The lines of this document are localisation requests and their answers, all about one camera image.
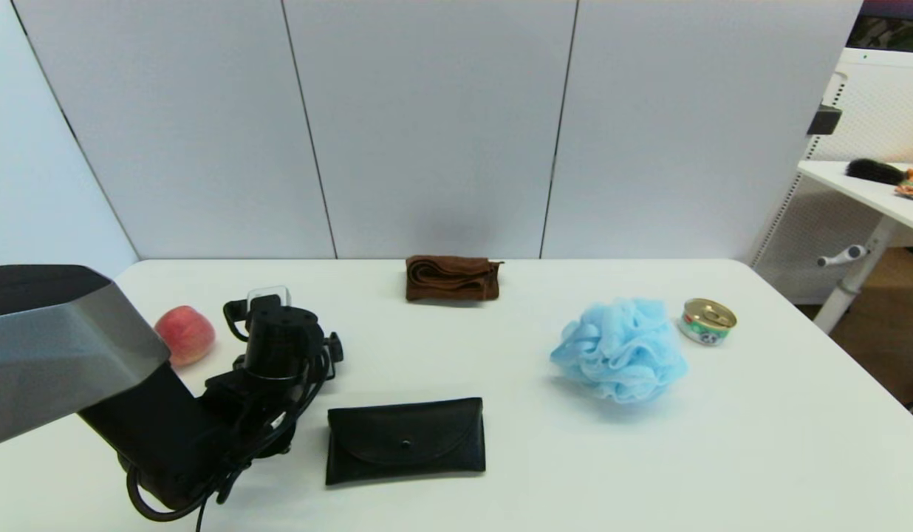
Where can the black snap pouch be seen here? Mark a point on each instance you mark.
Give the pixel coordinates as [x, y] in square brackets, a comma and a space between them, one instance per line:
[405, 440]

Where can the small tin can gold lid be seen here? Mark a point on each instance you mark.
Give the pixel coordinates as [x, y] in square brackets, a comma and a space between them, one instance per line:
[708, 321]

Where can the white pegboard panel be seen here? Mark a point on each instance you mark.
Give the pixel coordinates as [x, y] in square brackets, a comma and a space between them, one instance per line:
[885, 111]

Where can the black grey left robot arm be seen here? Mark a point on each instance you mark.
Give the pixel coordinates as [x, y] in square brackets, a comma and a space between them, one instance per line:
[57, 347]

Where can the folded brown cloth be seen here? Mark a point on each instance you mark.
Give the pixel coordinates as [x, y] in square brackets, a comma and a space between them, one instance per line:
[450, 281]

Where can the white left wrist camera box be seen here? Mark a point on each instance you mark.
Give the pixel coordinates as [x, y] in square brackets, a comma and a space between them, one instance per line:
[268, 294]

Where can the small black box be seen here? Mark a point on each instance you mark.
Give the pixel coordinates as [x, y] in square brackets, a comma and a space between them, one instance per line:
[824, 120]

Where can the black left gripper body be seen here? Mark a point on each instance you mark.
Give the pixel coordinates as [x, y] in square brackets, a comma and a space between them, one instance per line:
[283, 343]

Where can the white side desk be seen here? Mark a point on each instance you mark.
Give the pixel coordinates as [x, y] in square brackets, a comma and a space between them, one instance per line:
[870, 196]

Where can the black bristle brush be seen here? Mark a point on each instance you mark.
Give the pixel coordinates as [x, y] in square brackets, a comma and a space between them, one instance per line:
[875, 171]

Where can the red yellow peach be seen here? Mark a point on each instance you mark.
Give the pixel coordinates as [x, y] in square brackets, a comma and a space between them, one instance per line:
[192, 332]

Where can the light blue bath loofah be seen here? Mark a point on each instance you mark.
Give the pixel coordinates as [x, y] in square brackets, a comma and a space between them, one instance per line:
[619, 351]

